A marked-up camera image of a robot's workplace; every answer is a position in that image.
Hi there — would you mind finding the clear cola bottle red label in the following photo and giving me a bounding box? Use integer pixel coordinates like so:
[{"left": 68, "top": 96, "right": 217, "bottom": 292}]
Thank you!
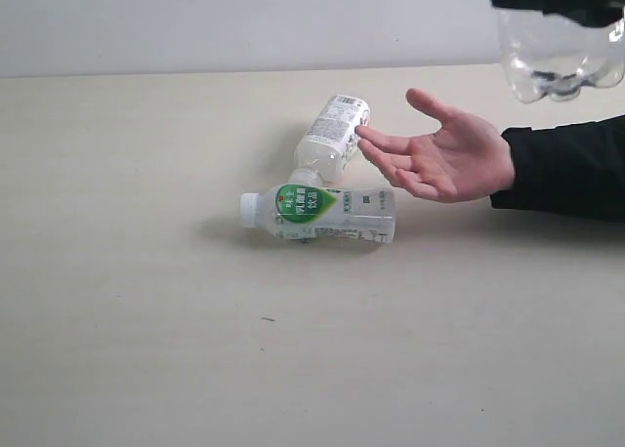
[{"left": 497, "top": 10, "right": 624, "bottom": 103}]

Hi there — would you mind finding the person's open hand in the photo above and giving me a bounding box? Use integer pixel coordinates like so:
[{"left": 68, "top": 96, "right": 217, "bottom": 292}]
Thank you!
[{"left": 355, "top": 89, "right": 515, "bottom": 204}]

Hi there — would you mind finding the white milky drink bottle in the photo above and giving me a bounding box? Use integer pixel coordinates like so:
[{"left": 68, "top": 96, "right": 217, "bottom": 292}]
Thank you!
[{"left": 287, "top": 95, "right": 370, "bottom": 187}]

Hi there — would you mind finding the black sleeved forearm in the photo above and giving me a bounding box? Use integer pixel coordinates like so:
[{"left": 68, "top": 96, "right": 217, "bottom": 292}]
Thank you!
[{"left": 490, "top": 116, "right": 624, "bottom": 223}]

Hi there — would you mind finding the green label clear bottle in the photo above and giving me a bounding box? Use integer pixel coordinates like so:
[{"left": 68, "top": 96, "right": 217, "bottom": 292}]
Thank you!
[{"left": 239, "top": 183, "right": 396, "bottom": 244}]

